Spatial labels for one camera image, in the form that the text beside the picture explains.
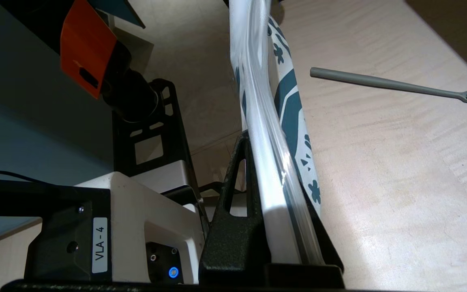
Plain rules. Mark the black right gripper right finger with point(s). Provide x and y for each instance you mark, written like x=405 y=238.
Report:
x=326 y=251

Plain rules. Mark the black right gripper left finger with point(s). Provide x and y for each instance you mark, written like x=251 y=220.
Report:
x=233 y=243

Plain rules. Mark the white floral zip pouch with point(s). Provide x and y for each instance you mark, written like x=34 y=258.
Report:
x=258 y=121

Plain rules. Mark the grey toothbrush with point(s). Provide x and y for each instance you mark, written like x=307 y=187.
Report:
x=379 y=82

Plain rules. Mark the white robot housing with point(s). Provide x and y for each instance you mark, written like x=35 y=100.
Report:
x=136 y=211

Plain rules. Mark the black labelled robot panel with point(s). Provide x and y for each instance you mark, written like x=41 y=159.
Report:
x=63 y=243

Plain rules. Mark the orange robot cover panel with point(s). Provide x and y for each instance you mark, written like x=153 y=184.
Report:
x=87 y=48

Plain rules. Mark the black perforated bracket plate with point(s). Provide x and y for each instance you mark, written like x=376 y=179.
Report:
x=176 y=134

